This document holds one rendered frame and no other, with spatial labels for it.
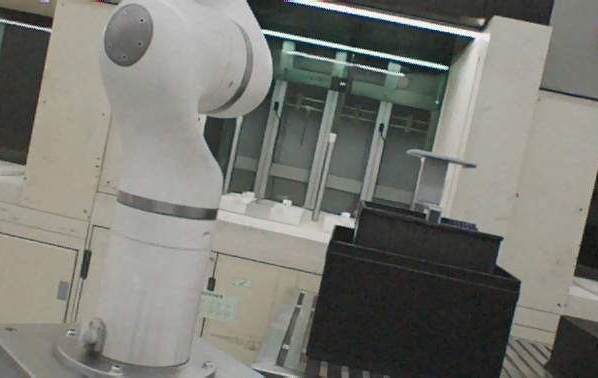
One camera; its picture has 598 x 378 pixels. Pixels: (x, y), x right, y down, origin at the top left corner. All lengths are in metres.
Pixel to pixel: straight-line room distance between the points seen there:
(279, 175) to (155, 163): 1.64
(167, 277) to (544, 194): 0.97
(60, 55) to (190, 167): 0.91
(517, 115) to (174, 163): 0.89
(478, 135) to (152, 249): 0.87
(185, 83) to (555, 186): 1.01
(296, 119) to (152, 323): 1.68
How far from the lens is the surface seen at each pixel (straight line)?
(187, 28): 0.74
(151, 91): 0.74
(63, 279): 1.64
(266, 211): 1.71
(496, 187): 1.48
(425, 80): 2.03
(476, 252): 1.03
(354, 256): 0.98
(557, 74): 1.57
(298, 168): 2.40
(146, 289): 0.79
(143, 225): 0.78
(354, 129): 2.40
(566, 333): 1.28
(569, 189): 1.57
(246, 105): 0.85
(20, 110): 2.17
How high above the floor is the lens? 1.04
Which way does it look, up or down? 3 degrees down
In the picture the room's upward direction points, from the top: 12 degrees clockwise
